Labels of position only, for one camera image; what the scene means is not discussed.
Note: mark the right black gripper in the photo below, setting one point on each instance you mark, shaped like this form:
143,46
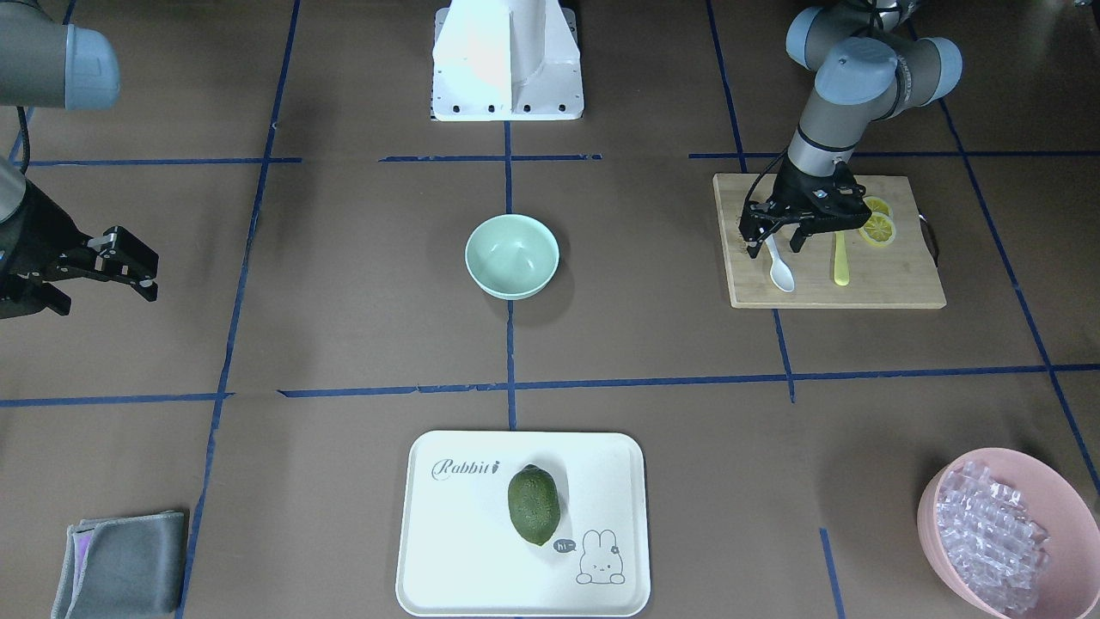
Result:
36,234

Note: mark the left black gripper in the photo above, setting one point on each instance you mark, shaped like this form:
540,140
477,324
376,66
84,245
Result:
791,190

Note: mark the white plastic spoon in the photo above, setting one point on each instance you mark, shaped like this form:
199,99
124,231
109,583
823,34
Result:
779,272

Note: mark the light green bowl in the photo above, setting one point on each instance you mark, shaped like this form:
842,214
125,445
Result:
512,256

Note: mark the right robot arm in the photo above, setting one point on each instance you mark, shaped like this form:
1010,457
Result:
47,64

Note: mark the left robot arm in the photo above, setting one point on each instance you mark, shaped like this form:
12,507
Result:
864,73

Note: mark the pink bowl with ice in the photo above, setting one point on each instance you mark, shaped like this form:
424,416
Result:
1070,588

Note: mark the lower lemon slice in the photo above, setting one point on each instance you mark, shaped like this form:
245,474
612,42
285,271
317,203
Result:
879,230

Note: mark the lemon slice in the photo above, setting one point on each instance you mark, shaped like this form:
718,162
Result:
881,206
879,230

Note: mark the upper lemon slice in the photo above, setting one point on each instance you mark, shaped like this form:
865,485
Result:
881,206

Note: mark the wooden cutting board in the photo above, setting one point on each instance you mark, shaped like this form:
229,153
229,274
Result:
901,275

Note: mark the grey folded cloth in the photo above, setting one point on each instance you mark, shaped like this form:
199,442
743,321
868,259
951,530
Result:
127,567

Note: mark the green avocado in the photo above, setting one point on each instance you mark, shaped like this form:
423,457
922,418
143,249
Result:
533,504

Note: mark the white rabbit tray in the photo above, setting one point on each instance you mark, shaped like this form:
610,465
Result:
460,555

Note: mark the cutting board metal handle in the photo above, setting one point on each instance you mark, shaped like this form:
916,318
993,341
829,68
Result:
929,237

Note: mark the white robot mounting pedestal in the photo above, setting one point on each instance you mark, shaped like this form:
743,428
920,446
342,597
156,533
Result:
506,61

